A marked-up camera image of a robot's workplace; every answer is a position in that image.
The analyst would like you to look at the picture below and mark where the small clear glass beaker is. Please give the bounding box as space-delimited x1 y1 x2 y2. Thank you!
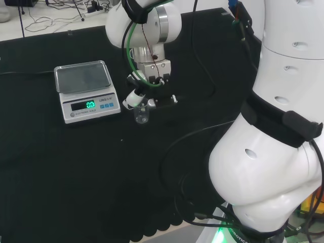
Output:
133 103 150 125

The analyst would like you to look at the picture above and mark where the thin dark red cable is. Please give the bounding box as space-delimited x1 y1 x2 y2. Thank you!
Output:
141 23 159 78

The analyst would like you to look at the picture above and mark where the black bench cloth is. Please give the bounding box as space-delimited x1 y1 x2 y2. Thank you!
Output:
0 7 264 243

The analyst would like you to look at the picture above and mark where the white electronic balance, steel pan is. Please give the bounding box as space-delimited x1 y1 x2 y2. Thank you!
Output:
54 60 122 125

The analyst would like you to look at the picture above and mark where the white power strip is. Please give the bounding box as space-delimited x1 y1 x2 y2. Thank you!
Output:
86 4 105 18

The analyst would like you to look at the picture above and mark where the black floor cable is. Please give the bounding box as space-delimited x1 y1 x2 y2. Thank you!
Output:
24 0 88 33

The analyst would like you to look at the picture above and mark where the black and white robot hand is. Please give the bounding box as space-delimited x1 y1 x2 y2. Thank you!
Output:
123 71 178 111

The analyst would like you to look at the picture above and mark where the black stand pole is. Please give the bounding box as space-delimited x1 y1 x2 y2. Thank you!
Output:
17 0 26 39

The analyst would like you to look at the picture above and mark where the black balance power cable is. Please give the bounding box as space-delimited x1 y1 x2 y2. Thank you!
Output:
0 70 56 76

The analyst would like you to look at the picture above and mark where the black tripod leg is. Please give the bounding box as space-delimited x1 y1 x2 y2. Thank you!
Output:
75 0 87 22

